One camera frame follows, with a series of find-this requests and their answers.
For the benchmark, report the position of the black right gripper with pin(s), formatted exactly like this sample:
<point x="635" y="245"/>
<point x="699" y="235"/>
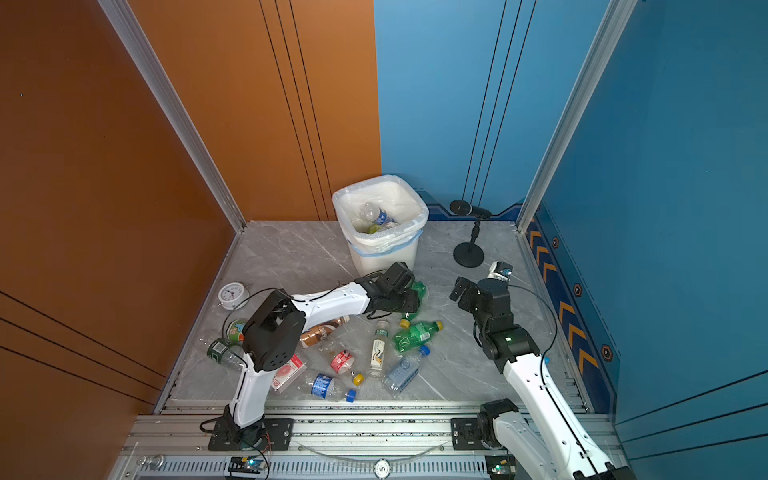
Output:
<point x="460" y="287"/>

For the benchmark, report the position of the clear water bottle blue cap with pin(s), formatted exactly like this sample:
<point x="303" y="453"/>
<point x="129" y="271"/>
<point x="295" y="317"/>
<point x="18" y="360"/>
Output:
<point x="405" y="370"/>

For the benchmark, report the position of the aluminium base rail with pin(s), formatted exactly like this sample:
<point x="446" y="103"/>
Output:
<point x="306" y="439"/>

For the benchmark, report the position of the green sprite bottle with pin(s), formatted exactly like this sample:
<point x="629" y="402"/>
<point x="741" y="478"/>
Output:
<point x="420" y="290"/>
<point x="416" y="335"/>

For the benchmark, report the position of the clear bottle blue pepsi label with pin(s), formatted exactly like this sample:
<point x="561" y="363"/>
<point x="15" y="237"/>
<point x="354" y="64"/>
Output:
<point x="374" y="214"/>

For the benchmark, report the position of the crushed bottle red label yellow cap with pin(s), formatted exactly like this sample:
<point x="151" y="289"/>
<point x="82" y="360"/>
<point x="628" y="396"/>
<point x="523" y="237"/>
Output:
<point x="344" y="363"/>

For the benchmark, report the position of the white ribbed trash bin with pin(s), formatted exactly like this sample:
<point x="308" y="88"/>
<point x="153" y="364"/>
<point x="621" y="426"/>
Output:
<point x="370" y="264"/>

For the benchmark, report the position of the crushed bottle blue label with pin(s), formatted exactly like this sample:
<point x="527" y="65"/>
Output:
<point x="328" y="388"/>

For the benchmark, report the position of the white green label tea bottle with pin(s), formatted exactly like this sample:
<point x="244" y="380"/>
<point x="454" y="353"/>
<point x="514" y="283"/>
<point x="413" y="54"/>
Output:
<point x="378" y="351"/>

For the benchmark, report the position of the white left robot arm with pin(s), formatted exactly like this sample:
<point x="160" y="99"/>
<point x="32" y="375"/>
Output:
<point x="273" y="332"/>

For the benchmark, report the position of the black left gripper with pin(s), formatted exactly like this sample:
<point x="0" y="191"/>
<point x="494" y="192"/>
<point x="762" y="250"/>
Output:
<point x="412" y="301"/>

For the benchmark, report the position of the aluminium frame post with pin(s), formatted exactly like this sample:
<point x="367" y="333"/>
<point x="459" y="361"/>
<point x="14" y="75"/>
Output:
<point x="609" y="32"/>
<point x="126" y="25"/>

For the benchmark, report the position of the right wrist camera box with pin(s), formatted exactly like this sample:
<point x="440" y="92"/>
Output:
<point x="501" y="271"/>

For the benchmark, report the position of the black microphone desk stand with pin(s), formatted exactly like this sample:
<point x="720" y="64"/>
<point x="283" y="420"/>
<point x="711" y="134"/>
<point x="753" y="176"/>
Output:
<point x="469" y="254"/>

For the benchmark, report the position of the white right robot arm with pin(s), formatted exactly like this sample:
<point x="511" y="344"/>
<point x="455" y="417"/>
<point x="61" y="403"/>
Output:
<point x="561" y="448"/>

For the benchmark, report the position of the pink white label bottle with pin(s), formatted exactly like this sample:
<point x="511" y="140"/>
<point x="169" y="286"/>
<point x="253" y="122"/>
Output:
<point x="288" y="373"/>

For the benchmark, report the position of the brown coffee drink bottle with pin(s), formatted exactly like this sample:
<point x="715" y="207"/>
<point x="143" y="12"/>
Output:
<point x="320" y="332"/>

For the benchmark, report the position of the aluminium frame post left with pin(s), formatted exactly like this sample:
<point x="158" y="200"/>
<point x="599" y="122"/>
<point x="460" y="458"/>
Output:
<point x="126" y="25"/>

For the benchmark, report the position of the aluminium frame post right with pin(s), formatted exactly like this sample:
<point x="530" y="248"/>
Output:
<point x="609" y="32"/>

